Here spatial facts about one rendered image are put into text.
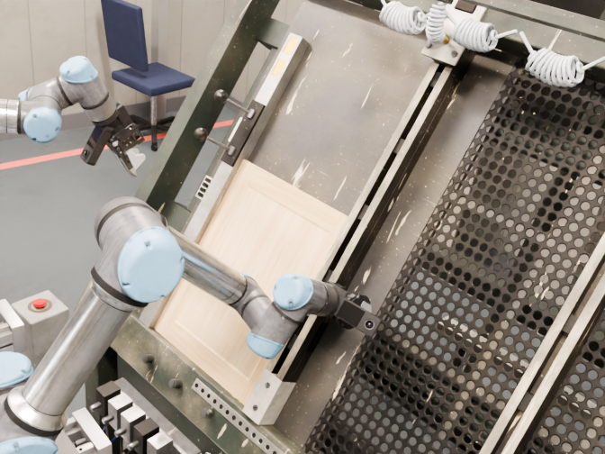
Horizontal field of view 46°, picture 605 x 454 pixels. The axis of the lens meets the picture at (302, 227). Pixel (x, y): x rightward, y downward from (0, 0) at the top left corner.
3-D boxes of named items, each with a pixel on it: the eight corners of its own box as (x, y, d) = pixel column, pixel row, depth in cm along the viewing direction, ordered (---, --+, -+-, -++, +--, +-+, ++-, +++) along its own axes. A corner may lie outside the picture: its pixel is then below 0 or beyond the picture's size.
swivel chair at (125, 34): (174, 119, 574) (176, -8, 524) (201, 146, 535) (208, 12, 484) (102, 126, 546) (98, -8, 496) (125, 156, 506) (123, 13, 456)
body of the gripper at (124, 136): (147, 142, 185) (126, 106, 176) (120, 161, 182) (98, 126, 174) (132, 131, 190) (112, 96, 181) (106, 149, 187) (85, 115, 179)
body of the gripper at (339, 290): (339, 283, 170) (315, 274, 160) (367, 300, 165) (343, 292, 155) (325, 311, 170) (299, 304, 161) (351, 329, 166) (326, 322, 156)
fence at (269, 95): (148, 321, 213) (138, 319, 210) (297, 38, 208) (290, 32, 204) (158, 329, 210) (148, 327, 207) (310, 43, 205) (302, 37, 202)
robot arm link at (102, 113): (89, 113, 171) (75, 102, 176) (98, 128, 174) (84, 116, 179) (114, 96, 173) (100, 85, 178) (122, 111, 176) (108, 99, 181)
